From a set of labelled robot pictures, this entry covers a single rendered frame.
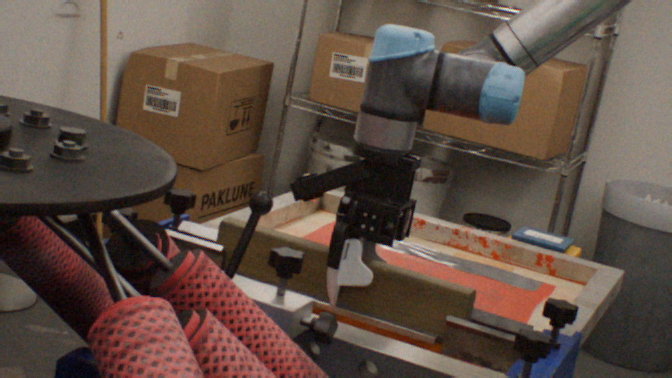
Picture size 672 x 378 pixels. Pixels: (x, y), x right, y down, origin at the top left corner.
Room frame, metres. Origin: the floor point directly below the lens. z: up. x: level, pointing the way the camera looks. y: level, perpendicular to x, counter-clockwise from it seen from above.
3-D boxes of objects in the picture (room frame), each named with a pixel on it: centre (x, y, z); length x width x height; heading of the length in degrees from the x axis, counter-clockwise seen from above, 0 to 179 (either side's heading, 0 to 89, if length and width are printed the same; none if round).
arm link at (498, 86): (1.53, -0.14, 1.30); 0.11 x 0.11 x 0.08; 86
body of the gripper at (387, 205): (1.51, -0.05, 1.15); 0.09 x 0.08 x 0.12; 71
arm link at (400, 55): (1.52, -0.04, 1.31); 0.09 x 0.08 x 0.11; 86
